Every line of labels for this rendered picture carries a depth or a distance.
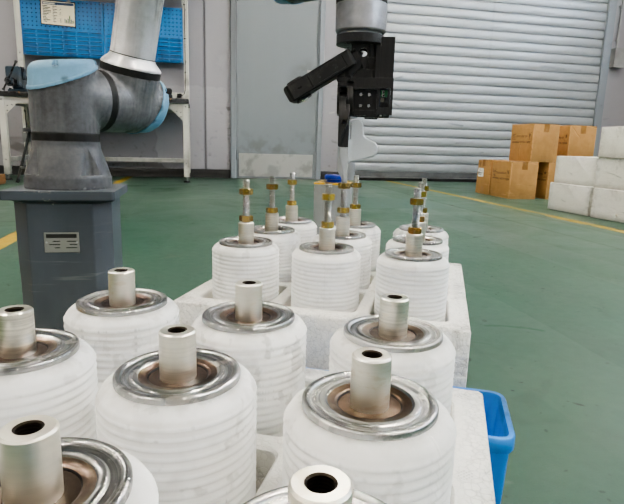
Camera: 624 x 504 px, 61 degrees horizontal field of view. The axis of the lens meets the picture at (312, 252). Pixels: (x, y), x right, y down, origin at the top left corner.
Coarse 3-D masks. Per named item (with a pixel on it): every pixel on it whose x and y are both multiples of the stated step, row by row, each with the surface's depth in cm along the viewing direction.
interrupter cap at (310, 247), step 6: (300, 246) 73; (306, 246) 73; (312, 246) 74; (318, 246) 75; (336, 246) 75; (342, 246) 74; (348, 246) 74; (312, 252) 70; (318, 252) 70; (324, 252) 70; (330, 252) 70; (336, 252) 70; (342, 252) 70; (348, 252) 71
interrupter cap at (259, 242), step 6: (222, 240) 76; (228, 240) 76; (234, 240) 77; (258, 240) 77; (264, 240) 77; (270, 240) 76; (228, 246) 73; (234, 246) 73; (240, 246) 72; (246, 246) 72; (252, 246) 73; (258, 246) 73; (264, 246) 74
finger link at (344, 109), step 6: (342, 96) 76; (342, 102) 76; (342, 108) 76; (348, 108) 76; (342, 114) 76; (348, 114) 76; (342, 120) 77; (348, 120) 77; (342, 126) 77; (348, 126) 78; (342, 132) 77; (348, 132) 78; (342, 138) 78; (348, 138) 78; (342, 144) 78
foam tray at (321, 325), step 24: (456, 264) 99; (288, 288) 79; (456, 288) 82; (192, 312) 72; (312, 312) 68; (336, 312) 69; (360, 312) 69; (456, 312) 70; (312, 336) 68; (456, 336) 64; (312, 360) 69; (456, 360) 64; (456, 384) 65
